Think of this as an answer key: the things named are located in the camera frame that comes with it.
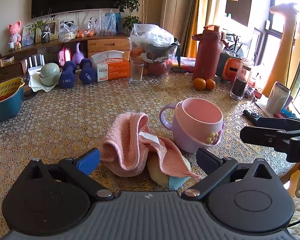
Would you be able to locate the pastel picture card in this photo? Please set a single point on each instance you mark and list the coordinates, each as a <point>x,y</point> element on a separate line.
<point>28,35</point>

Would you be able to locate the pale green bowl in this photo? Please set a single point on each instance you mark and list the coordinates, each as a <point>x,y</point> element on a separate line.
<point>49,73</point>

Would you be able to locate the clear bag of oranges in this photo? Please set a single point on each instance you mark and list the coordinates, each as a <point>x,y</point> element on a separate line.
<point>86,33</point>

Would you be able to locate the flat colourful storage box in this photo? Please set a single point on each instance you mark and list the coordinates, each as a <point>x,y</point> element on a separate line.
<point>187,63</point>

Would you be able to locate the orange and white tissue box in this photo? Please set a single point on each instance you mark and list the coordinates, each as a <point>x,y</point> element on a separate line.
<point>113,69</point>

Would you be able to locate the orange and green box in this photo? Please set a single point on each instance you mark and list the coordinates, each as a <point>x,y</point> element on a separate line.
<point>230,68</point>

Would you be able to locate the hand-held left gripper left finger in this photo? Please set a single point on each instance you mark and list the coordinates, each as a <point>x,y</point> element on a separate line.
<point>90,160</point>

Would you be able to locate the pink kettlebell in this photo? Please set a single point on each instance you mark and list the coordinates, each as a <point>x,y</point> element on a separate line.
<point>64,56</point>

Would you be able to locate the glass bottle with dark tea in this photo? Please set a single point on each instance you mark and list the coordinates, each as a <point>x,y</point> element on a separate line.
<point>241,82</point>

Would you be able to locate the tall green potted plant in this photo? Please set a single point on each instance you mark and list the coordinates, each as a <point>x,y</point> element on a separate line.
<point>130,0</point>

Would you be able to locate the wooden television cabinet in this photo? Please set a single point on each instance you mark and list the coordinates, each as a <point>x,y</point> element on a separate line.
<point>107,44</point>

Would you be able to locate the blue basin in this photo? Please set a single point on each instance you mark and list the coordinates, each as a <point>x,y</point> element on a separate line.
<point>5,110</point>

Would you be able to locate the black remote control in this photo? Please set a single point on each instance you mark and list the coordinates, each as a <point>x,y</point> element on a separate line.
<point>251,115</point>

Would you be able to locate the cream photo frame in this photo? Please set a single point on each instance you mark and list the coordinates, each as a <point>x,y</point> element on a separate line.
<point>53,28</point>

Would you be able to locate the clear bag with blue box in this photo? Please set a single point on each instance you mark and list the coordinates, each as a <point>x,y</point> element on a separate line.
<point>107,22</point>

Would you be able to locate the red water bottle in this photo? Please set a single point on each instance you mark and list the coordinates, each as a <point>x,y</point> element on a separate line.
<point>206,55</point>

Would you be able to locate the crumpled clear plastic bag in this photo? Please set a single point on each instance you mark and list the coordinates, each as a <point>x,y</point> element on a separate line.
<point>150,33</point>

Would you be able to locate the yellow and blue plush toy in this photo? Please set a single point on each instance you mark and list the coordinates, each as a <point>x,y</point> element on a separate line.
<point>157,171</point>

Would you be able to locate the small plant in dark pot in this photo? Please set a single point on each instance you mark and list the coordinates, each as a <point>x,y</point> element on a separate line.
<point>46,37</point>

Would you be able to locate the pink towel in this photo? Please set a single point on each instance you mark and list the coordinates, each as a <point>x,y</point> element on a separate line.
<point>130,145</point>

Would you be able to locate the purple swan kettlebell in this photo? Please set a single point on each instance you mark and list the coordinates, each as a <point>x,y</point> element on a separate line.
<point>78,55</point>

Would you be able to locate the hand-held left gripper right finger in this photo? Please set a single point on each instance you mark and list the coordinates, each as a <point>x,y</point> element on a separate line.
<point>207,160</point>

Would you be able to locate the giraffe plush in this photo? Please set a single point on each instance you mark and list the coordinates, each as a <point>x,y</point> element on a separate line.
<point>285,45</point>

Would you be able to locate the orange mandarin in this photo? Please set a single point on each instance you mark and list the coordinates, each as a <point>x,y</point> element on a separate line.
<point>210,84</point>
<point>199,83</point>

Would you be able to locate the yellow curtain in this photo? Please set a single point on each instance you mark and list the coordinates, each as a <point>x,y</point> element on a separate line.
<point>197,10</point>

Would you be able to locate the clear bag of fruit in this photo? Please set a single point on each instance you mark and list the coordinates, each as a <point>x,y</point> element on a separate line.
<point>67,31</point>

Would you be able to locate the white cloth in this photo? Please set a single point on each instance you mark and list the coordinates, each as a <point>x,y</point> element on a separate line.
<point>35,83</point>

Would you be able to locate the yellow colander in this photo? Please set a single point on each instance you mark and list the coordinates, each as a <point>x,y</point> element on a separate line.
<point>5,86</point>

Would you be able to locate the pink and purple cup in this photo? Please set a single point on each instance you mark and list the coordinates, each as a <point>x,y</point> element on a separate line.
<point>190,127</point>

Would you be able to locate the clear glass cup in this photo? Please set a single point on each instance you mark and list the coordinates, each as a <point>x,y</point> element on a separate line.
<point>136,73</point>

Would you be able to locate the pink bear figure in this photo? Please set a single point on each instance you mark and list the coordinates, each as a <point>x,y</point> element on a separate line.
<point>14,31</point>

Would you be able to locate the white slatted holder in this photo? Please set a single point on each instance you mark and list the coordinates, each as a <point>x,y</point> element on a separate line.
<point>35,62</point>

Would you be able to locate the white tumbler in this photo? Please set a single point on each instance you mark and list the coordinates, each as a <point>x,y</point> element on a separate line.
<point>277,98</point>

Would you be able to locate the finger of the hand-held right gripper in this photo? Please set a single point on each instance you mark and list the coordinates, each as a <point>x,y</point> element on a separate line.
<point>282,122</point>
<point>262,136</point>

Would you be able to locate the dark blue dumbbell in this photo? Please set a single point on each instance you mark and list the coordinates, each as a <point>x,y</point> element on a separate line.
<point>68,77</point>
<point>87,74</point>

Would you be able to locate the clear plastic fruit container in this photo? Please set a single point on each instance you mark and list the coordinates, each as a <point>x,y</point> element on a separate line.
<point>156,66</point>

